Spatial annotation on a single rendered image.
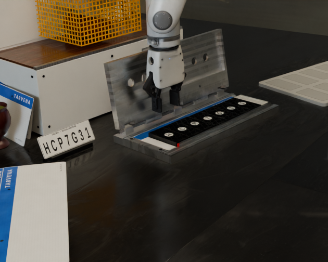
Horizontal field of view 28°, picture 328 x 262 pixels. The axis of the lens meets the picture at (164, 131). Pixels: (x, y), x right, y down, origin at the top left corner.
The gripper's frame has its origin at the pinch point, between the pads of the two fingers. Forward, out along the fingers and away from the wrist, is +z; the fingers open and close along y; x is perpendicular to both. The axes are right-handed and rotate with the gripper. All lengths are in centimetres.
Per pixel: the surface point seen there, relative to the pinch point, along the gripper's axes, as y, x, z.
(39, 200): -55, -20, -1
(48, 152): -32.1, 9.1, 6.1
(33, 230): -63, -29, -1
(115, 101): -13.8, 4.1, -3.2
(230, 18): 212, 148, 36
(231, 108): 17.5, -8.1, 4.8
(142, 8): 188, 204, 33
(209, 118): 7.7, -8.4, 4.9
